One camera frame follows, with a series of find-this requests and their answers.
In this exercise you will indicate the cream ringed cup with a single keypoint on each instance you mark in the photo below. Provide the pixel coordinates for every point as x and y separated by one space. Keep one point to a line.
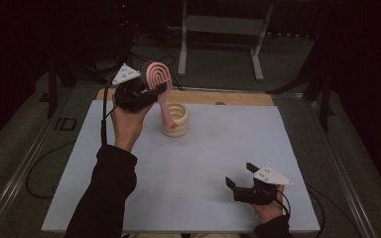
178 127

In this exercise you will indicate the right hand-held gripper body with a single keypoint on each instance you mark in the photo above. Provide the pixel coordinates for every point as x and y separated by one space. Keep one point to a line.
261 191

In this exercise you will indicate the grey metal stand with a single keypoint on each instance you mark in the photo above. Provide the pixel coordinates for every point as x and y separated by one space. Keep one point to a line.
225 24

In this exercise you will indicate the person's left hand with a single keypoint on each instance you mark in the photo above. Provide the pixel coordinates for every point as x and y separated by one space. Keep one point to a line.
127 127

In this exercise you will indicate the black stand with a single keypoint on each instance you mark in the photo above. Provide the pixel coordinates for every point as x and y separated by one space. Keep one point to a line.
320 89
54 89

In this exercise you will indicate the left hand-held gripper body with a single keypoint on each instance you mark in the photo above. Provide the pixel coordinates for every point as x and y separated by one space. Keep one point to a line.
130 95

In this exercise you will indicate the person's right hand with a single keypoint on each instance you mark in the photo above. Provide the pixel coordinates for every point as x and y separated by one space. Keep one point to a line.
269 211

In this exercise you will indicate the white table mat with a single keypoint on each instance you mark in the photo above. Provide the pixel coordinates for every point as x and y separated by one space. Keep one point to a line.
195 172

